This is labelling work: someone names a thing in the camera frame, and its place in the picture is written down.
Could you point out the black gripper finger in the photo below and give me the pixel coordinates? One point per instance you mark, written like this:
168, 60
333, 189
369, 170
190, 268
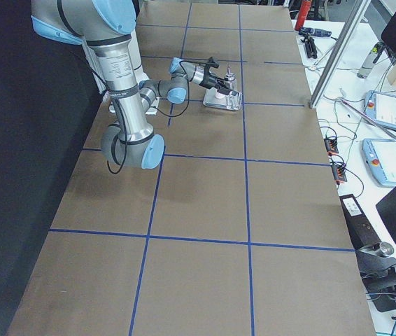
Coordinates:
222, 87

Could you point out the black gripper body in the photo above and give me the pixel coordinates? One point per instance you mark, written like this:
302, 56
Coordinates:
208, 80

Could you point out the glass sauce dispenser bottle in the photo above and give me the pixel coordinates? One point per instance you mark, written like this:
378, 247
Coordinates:
232, 100

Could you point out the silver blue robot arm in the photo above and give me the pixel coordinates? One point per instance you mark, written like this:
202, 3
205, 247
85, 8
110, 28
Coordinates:
107, 27

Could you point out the silver digital kitchen scale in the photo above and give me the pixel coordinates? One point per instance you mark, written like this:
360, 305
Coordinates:
215, 100

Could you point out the black folded tripod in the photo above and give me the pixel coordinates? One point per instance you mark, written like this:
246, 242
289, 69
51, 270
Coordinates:
309, 46

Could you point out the blue folded umbrella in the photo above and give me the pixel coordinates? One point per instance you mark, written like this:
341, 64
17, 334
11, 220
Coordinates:
307, 31

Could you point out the red water bottle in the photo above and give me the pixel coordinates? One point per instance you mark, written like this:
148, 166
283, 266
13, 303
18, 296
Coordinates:
302, 14

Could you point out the orange black connector block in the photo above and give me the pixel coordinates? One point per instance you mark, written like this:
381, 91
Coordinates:
330, 140

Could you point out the clear plastic bottle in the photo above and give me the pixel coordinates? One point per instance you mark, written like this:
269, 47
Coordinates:
371, 60

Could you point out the far blue teach pendant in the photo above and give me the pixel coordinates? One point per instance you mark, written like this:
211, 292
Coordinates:
381, 107

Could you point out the blue teach pendant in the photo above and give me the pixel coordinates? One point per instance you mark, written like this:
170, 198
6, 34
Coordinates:
380, 157
381, 107

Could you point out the near blue teach pendant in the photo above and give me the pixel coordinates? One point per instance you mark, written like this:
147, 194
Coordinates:
380, 157

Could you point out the black power box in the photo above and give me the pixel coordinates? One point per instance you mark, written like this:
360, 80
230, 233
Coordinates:
359, 227

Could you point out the aluminium frame post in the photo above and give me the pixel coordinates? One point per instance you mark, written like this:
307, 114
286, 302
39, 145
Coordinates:
357, 13

